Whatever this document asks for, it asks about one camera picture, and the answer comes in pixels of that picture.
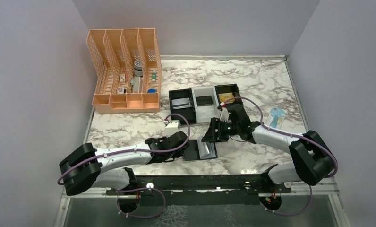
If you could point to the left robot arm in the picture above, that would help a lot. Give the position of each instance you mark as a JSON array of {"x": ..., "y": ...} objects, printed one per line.
[{"x": 88, "y": 167}]

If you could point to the black card in white bin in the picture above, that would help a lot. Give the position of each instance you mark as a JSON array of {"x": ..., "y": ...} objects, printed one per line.
[{"x": 204, "y": 100}]

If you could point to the black mounting rail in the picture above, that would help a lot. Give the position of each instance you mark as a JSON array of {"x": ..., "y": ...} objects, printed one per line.
[{"x": 198, "y": 190}]

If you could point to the white middle card bin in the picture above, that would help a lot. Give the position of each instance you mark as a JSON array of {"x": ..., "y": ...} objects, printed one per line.
[{"x": 205, "y": 113}]

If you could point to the grey flat box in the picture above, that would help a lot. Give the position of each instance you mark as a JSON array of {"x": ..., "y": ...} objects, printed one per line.
[{"x": 136, "y": 84}]

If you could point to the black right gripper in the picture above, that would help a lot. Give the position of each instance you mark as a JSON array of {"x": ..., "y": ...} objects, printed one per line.
[{"x": 213, "y": 135}]

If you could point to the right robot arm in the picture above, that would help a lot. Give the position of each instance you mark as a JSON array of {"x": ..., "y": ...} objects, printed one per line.
[{"x": 310, "y": 160}]

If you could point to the blue cap item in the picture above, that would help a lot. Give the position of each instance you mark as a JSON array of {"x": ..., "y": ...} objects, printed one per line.
[{"x": 151, "y": 91}]

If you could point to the peach plastic file organizer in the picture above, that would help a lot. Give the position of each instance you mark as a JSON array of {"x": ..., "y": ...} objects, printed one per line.
[{"x": 113, "y": 52}]

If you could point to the red white small box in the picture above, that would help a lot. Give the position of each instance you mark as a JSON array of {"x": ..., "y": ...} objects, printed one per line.
[{"x": 121, "y": 90}]

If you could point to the black leather card holder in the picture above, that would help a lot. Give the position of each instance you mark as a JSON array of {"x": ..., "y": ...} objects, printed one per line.
[{"x": 198, "y": 150}]

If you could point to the silver card in left bin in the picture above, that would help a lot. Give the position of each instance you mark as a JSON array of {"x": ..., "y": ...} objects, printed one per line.
[{"x": 181, "y": 103}]

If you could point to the green white small tube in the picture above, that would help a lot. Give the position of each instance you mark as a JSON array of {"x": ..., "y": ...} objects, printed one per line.
[{"x": 154, "y": 76}]

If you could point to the gold credit card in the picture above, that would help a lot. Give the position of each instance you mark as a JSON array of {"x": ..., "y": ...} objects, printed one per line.
[{"x": 226, "y": 98}]

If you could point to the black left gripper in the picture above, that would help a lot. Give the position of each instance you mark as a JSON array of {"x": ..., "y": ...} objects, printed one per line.
[{"x": 176, "y": 154}]

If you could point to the blue nail clipper package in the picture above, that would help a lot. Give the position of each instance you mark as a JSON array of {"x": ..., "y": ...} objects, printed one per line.
[{"x": 275, "y": 118}]

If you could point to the black left card bin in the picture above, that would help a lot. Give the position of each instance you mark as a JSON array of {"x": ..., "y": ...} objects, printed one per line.
[{"x": 188, "y": 113}]

